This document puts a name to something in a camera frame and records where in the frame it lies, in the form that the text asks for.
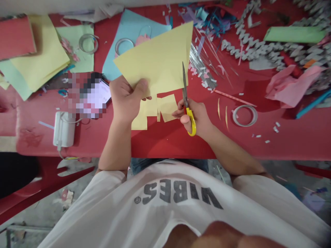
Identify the pink stick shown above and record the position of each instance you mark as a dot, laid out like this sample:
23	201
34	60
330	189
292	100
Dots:
232	96

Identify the pile of grey folded paper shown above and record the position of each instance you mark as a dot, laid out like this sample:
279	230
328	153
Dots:
271	49

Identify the stack of yellow paper sheets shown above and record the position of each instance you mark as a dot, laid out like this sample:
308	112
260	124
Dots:
41	56

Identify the rolled green paper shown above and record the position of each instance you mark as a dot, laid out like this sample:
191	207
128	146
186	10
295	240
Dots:
294	34

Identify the pale green paper sheet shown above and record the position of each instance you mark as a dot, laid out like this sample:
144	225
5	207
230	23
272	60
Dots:
15	82

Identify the thin yellow paper sliver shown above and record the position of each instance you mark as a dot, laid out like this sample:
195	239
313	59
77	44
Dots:
226	117
218	108

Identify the white power bank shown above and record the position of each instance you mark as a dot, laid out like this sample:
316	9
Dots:
64	129

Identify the pile of coloured paper scraps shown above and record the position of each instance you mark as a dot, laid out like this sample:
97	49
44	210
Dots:
207	18

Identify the person's right hand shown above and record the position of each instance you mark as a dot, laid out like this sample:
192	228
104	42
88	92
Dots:
200	116

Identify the light blue paper sheet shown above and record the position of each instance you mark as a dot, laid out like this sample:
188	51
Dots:
129	28

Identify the tape roll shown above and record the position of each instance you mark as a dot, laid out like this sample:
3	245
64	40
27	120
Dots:
121	45
245	116
88	43

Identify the smartphone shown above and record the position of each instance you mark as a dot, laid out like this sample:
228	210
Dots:
102	93

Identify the person's left hand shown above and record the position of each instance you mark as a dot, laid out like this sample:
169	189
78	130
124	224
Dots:
124	100

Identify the red plastic chair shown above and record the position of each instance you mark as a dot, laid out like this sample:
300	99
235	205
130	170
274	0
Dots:
31	186

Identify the red patterned cardboard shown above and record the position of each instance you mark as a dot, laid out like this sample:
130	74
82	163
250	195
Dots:
15	38

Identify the blue paper strip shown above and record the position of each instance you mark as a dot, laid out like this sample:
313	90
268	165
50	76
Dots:
314	103

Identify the person's body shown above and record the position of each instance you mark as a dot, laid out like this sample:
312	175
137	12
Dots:
165	206

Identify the bundle of silver strips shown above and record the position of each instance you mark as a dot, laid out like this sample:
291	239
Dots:
203	67

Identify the crumpled pink paper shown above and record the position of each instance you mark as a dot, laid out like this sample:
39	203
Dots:
292	85

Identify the person's legs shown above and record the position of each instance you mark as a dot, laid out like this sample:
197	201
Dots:
144	164

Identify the yellow paper sheet with cuts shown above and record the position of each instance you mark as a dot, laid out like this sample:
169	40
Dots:
160	59

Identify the pink paper cutout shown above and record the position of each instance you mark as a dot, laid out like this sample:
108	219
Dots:
142	40

